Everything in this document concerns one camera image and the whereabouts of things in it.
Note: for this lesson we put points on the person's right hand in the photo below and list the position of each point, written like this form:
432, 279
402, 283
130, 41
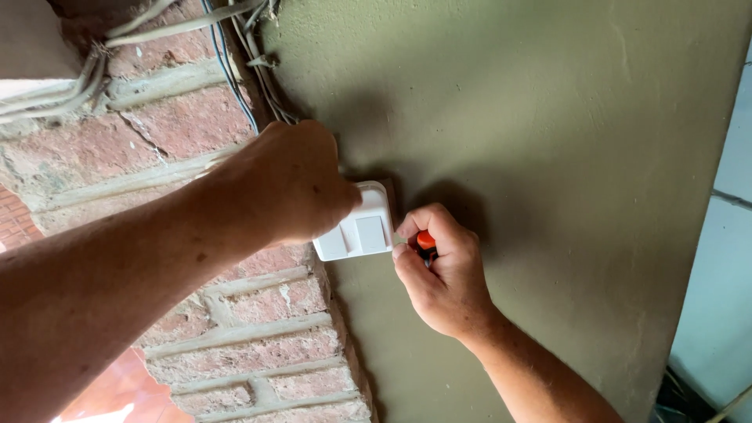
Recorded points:
449, 282

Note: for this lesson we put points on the person's left hand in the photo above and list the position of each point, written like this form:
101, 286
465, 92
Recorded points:
288, 182

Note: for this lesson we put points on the white wall switch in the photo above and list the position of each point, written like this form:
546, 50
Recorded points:
358, 229

